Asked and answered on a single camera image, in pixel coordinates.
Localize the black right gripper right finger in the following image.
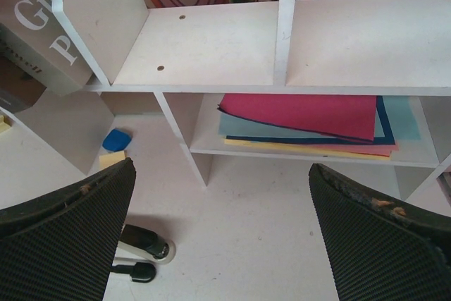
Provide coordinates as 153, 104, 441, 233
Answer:
309, 164, 450, 300

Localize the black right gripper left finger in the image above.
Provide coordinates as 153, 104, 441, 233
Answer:
1, 158, 136, 300

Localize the white black stapler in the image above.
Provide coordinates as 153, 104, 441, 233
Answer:
118, 224, 176, 264

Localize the white wooden bookshelf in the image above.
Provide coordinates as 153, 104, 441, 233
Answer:
52, 0, 450, 199

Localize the yellow sticky note pad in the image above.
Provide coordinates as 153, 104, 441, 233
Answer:
99, 150, 126, 170

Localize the dark blue paper sheet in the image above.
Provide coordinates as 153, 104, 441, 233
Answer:
218, 97, 395, 146

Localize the white small book stand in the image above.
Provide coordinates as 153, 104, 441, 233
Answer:
1, 90, 115, 175

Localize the blue eraser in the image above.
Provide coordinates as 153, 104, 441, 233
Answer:
102, 128, 132, 152

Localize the magenta paper sheet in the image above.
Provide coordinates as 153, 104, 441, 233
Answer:
218, 93, 377, 143

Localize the brown Fredonia book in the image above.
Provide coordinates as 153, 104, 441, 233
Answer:
1, 56, 46, 113

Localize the beige Lonely Ones book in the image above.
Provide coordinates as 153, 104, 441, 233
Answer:
1, 0, 92, 96

